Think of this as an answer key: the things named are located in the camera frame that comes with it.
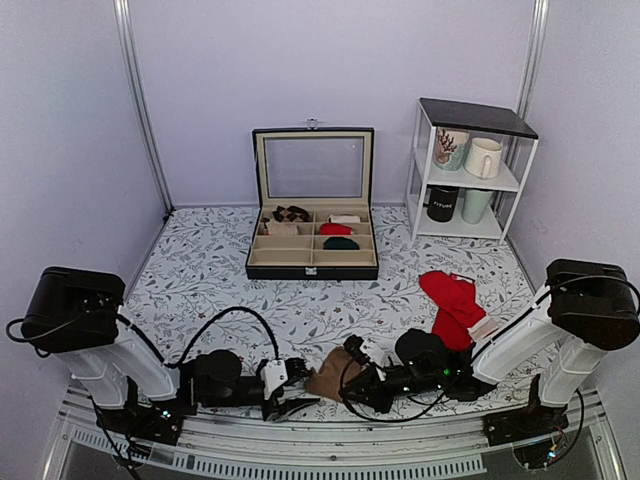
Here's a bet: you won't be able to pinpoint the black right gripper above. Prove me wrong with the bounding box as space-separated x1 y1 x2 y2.
342 368 445 417

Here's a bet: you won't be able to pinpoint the tan ribbed sock pair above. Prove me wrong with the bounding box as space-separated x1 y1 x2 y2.
305 347 352 402

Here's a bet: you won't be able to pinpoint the black compartment storage box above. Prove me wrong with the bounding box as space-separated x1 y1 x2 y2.
245 127 379 281

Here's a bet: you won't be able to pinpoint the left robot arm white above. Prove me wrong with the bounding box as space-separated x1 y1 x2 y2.
14 267 317 434

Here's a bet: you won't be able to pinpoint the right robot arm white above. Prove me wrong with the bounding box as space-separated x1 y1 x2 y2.
338 259 639 436

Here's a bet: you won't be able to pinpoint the dark green rolled socks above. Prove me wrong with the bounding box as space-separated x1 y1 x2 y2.
323 236 360 250

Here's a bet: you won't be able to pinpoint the red rolled socks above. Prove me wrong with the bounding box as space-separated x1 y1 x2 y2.
319 222 353 236

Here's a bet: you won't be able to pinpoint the cream rolled socks left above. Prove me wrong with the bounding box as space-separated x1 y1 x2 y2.
264 220 298 237

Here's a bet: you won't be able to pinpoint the argyle patterned rolled socks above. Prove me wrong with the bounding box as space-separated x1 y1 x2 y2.
272 205 311 223

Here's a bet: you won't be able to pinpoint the red sock pair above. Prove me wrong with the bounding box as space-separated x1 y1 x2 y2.
419 271 499 351

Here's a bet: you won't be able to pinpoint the floral patterned table mat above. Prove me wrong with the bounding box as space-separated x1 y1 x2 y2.
126 206 532 374

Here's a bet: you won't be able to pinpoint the black mug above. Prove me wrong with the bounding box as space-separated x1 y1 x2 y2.
427 185 459 223

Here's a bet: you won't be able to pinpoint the pale green tumbler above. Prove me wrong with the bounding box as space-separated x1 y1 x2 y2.
461 189 493 225

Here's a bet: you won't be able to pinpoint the white shelf rack black top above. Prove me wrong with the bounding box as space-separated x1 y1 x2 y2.
406 98 539 242

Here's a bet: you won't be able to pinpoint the coral pattern mug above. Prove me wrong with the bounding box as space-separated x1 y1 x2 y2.
434 127 470 171

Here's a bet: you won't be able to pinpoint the cream white mug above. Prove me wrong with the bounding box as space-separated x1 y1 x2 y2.
464 137 503 180

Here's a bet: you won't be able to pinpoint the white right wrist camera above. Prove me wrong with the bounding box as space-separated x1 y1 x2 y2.
360 340 386 368

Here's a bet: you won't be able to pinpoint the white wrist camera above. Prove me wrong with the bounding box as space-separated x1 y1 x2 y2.
257 357 310 400
360 340 386 368

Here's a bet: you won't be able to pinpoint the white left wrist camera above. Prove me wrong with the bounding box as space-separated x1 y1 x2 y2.
257 357 310 400

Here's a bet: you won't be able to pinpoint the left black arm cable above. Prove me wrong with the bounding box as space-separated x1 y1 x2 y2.
5 305 280 369

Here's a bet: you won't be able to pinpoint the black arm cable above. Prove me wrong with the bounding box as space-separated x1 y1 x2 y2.
5 305 280 369
338 274 640 424

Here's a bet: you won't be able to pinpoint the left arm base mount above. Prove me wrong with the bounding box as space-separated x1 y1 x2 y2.
96 378 185 446

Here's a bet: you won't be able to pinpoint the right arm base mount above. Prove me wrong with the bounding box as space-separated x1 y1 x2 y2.
482 374 569 446

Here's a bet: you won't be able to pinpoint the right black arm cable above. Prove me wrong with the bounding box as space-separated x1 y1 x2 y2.
338 274 640 424

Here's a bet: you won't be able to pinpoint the right aluminium corner post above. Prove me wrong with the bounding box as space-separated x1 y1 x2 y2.
516 0 550 120

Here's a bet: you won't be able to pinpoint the aluminium corner post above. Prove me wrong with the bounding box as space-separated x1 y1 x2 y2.
516 0 550 120
113 0 174 216

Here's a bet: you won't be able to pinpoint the left aluminium corner post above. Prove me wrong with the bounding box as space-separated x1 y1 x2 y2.
113 0 174 216

